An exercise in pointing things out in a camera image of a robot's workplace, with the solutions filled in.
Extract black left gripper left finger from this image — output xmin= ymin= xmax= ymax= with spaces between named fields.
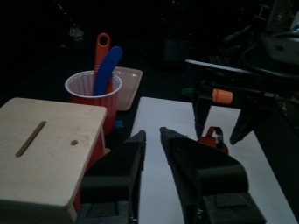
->
xmin=78 ymin=129 xmax=147 ymax=224

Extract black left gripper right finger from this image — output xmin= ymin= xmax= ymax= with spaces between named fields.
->
xmin=159 ymin=126 xmax=267 ymax=224

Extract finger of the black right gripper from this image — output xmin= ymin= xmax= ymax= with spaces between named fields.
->
xmin=191 ymin=96 xmax=214 ymax=138
xmin=228 ymin=107 xmax=271 ymax=146

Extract red dough piece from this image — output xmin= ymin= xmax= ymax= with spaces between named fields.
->
xmin=196 ymin=125 xmax=230 ymax=155

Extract wooden drawer box red sides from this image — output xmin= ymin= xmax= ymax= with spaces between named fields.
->
xmin=0 ymin=97 xmax=108 ymax=224

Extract orange tag on right gripper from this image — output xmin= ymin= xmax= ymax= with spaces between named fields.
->
xmin=211 ymin=88 xmax=235 ymax=105

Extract white cutting mat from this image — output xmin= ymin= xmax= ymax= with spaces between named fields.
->
xmin=130 ymin=96 xmax=299 ymax=224

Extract small green piece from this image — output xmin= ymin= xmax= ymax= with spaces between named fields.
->
xmin=180 ymin=87 xmax=195 ymax=97

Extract clear plastic tray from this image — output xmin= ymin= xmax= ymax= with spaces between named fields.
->
xmin=112 ymin=66 xmax=144 ymax=112

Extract red plastic cup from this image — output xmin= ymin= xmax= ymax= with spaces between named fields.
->
xmin=63 ymin=69 xmax=124 ymax=137

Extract blue plastic tool handle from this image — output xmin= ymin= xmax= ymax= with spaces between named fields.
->
xmin=92 ymin=46 xmax=124 ymax=96

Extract orange plastic tool handle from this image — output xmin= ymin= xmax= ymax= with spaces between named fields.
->
xmin=92 ymin=32 xmax=112 ymax=75

